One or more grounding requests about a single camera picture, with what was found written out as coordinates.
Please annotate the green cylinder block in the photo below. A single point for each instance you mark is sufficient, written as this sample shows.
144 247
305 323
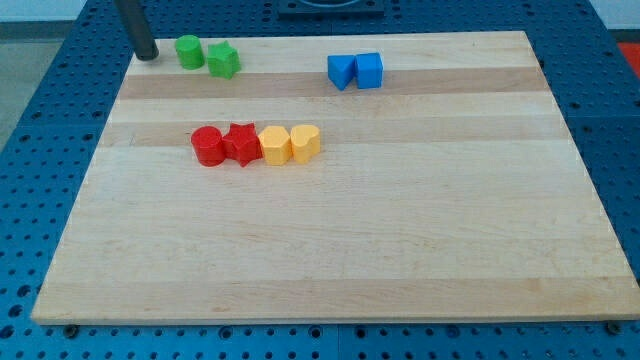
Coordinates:
189 52

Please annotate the red star block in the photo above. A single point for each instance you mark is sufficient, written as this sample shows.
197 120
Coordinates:
241 143

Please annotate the green star block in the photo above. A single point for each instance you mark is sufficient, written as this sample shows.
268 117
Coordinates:
223 60

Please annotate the yellow heart block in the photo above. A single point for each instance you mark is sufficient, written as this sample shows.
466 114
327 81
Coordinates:
306 142

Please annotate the yellow hexagon block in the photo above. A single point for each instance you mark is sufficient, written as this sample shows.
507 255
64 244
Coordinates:
276 145

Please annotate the blue triangle block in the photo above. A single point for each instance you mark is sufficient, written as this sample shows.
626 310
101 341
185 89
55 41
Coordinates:
341 70

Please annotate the red cylinder block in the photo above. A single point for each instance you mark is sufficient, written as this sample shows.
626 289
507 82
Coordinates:
208 146

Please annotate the blue cube block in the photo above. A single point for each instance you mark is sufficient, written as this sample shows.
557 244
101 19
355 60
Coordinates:
369 70

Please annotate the light wooden board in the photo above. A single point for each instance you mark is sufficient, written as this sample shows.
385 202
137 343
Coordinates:
452 193

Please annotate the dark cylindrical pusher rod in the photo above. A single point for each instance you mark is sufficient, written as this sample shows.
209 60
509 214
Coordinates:
138 30

